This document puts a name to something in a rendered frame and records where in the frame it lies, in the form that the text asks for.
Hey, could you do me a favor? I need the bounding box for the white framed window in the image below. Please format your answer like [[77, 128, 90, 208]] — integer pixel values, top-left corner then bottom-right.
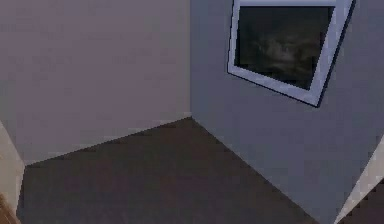
[[226, 0, 357, 109]]

